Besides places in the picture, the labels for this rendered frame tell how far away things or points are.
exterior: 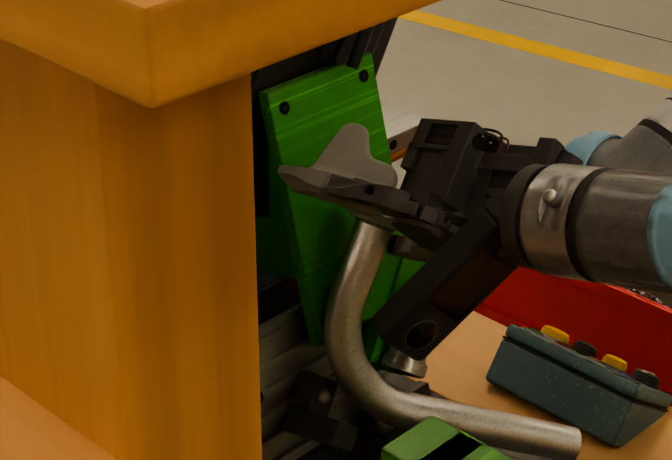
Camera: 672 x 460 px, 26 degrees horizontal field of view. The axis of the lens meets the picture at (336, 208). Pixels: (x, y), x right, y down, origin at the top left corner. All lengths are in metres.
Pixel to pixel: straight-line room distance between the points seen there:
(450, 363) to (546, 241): 0.52
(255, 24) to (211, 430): 0.27
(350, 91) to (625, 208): 0.32
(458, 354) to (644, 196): 0.59
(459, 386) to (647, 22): 3.55
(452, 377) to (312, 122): 0.39
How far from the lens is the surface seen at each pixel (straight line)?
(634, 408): 1.35
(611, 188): 0.92
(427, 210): 1.00
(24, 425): 0.75
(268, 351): 1.15
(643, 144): 1.06
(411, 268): 1.21
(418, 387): 1.27
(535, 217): 0.94
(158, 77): 0.51
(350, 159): 1.05
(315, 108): 1.13
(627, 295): 1.54
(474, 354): 1.46
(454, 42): 4.64
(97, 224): 0.65
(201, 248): 0.69
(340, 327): 1.13
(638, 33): 4.79
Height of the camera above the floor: 1.71
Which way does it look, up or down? 28 degrees down
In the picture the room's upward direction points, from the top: straight up
